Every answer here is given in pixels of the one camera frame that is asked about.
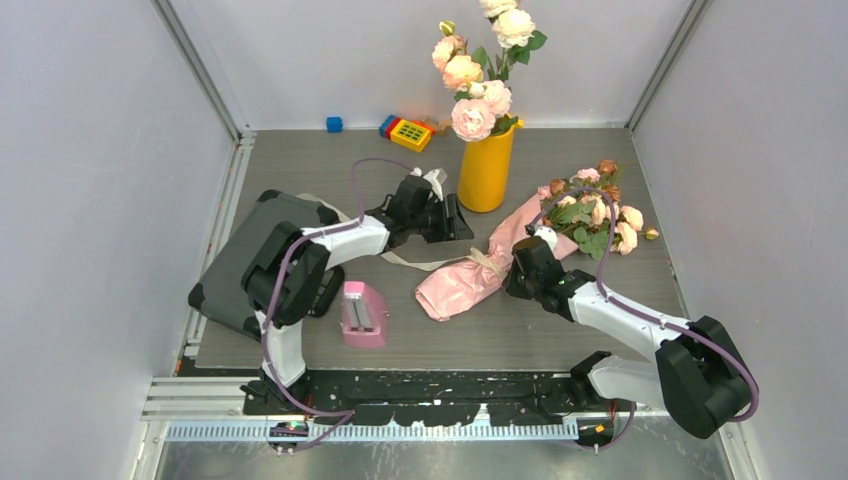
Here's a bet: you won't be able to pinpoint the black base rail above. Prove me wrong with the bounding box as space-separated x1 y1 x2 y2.
241 367 637 429

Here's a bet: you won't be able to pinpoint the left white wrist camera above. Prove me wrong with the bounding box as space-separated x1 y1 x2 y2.
410 167 447 201

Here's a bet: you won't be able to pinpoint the pink toy toaster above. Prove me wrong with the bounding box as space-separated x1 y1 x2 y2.
341 281 389 349

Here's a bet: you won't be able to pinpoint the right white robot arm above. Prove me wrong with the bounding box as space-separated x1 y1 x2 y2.
503 236 759 439

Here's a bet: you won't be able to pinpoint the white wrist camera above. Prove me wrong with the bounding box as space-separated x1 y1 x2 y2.
525 224 558 251
410 167 447 201

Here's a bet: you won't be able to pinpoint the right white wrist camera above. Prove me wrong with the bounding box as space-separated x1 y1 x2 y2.
525 224 558 251

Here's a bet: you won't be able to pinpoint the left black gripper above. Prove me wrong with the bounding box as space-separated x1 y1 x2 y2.
408 194 473 244

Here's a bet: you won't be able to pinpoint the beige ribbon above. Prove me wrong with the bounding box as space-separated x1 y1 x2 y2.
297 193 507 279

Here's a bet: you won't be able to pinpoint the black hard case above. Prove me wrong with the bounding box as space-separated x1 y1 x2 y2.
187 189 340 341

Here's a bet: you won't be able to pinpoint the yellow toy block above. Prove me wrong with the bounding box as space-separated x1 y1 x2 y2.
378 115 435 153

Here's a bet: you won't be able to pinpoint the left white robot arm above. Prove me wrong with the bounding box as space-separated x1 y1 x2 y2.
242 170 474 414

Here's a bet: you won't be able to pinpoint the yellow vase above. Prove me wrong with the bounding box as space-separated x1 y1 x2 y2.
458 116 523 213

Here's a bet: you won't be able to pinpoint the pink flower bouquet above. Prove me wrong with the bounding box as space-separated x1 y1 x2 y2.
415 159 660 321

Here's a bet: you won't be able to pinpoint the peach roses in vase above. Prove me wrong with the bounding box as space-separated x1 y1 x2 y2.
431 0 547 143

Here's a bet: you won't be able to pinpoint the blue cube block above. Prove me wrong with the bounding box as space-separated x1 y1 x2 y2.
325 116 344 133

